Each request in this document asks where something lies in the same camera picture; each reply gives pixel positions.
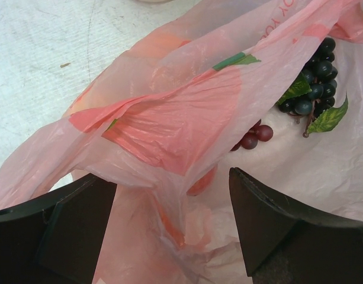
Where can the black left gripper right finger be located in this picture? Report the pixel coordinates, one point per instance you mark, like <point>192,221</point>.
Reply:
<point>286,241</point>

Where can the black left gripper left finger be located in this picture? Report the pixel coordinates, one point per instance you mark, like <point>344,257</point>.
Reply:
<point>56,237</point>

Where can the dark blue grape bunch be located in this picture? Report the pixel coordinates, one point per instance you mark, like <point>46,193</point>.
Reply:
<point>312,94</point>

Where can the pink plastic bag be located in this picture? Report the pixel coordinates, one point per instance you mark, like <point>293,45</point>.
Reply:
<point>172,107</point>

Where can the peach fruit in bag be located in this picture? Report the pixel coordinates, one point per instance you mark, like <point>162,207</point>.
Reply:
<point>201,185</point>

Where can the white plastic fruit basket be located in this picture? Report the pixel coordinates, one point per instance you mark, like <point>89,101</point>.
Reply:
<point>154,1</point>

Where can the red grape bunch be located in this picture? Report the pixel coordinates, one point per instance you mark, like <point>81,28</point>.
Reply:
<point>258,133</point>

